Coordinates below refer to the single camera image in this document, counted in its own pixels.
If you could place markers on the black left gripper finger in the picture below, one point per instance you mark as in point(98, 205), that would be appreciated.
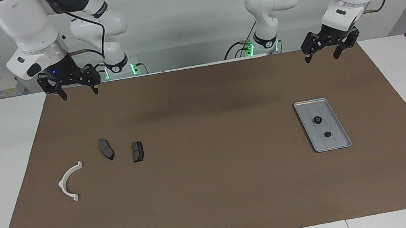
point(307, 57)
point(339, 51)

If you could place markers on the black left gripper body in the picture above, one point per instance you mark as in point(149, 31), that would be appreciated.
point(323, 38)

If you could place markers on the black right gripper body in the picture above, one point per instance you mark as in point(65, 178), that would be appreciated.
point(66, 74)

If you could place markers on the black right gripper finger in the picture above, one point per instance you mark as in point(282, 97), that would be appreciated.
point(61, 92)
point(94, 87)

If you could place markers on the black flanged bearing gear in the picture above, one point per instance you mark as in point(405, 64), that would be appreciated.
point(316, 119)

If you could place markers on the small black bearing gear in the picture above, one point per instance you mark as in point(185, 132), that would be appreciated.
point(327, 134)

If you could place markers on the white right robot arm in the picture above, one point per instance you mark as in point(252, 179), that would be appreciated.
point(26, 23)

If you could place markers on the silver metal tray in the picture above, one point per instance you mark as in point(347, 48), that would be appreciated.
point(333, 142)

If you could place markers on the white power strip box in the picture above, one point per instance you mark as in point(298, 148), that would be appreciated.
point(3, 87)

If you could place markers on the curved dark brake pad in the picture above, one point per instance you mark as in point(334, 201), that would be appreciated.
point(106, 149)

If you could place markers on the rectangular dark brake pad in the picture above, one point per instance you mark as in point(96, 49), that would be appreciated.
point(137, 151)

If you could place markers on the brown table mat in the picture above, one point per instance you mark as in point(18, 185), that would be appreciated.
point(215, 193)

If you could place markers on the white curved plastic bracket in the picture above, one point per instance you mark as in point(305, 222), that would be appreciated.
point(62, 183)

